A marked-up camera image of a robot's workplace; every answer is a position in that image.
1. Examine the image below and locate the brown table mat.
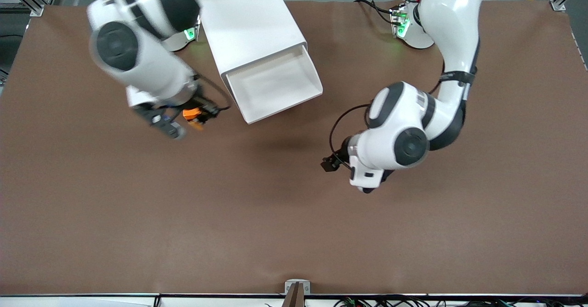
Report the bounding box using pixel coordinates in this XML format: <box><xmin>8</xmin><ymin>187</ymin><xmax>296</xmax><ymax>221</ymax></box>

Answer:
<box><xmin>0</xmin><ymin>0</ymin><xmax>588</xmax><ymax>297</ymax></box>

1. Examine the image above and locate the brown camera support post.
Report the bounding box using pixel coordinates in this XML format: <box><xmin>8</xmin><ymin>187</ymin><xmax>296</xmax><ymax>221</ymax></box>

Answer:
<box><xmin>281</xmin><ymin>282</ymin><xmax>306</xmax><ymax>307</ymax></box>

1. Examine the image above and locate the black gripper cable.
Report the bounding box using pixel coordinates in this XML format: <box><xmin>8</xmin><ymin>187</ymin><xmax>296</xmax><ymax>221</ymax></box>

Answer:
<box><xmin>192</xmin><ymin>74</ymin><xmax>232</xmax><ymax>114</ymax></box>
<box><xmin>328</xmin><ymin>103</ymin><xmax>373</xmax><ymax>161</ymax></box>

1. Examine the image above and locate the grey metal bracket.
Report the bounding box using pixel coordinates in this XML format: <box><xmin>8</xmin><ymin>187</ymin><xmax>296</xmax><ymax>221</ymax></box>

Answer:
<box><xmin>284</xmin><ymin>279</ymin><xmax>311</xmax><ymax>295</ymax></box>

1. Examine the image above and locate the black left base cable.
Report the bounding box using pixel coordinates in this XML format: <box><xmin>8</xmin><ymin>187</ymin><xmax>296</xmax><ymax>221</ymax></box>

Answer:
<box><xmin>354</xmin><ymin>0</ymin><xmax>396</xmax><ymax>25</ymax></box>

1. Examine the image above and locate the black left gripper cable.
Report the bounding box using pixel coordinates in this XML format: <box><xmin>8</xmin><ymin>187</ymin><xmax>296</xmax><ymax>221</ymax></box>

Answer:
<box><xmin>328</xmin><ymin>103</ymin><xmax>373</xmax><ymax>161</ymax></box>

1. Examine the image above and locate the black table edge strip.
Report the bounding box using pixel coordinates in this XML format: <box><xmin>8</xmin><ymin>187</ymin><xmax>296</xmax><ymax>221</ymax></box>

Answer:
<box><xmin>0</xmin><ymin>292</ymin><xmax>588</xmax><ymax>298</ymax></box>

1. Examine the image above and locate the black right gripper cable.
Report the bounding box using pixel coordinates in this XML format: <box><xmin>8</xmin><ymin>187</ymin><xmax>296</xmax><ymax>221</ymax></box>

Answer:
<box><xmin>192</xmin><ymin>74</ymin><xmax>232</xmax><ymax>114</ymax></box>

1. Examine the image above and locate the orange box with black base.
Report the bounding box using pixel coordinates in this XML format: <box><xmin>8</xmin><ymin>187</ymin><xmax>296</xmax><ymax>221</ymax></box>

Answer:
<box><xmin>182</xmin><ymin>108</ymin><xmax>206</xmax><ymax>124</ymax></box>

